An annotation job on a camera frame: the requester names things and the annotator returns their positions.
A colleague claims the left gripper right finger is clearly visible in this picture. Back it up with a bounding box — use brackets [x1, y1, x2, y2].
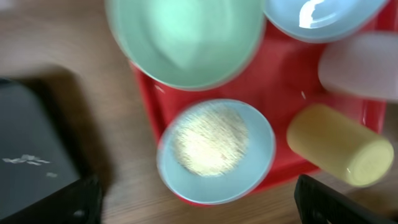
[294, 175, 397, 224]

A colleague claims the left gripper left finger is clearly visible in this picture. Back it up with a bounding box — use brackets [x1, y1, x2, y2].
[1, 175, 103, 224]

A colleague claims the yellow plastic cup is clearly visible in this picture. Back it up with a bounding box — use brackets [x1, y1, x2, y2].
[287, 104, 394, 187]

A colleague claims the white rice pile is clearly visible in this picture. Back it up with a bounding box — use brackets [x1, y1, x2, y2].
[173, 105, 248, 177]

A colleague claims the pink plastic cup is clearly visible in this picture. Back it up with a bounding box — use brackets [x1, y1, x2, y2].
[318, 31, 397, 102]

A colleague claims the mint green bowl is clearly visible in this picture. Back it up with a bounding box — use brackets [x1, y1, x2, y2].
[104, 0, 265, 91]

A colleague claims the black plastic tray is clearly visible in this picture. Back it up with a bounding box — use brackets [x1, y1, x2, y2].
[1, 79, 80, 218]

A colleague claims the red serving tray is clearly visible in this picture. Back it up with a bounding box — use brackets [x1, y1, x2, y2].
[124, 1, 386, 192]

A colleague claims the light blue plate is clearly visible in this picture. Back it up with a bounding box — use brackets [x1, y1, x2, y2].
[263, 0, 388, 44]

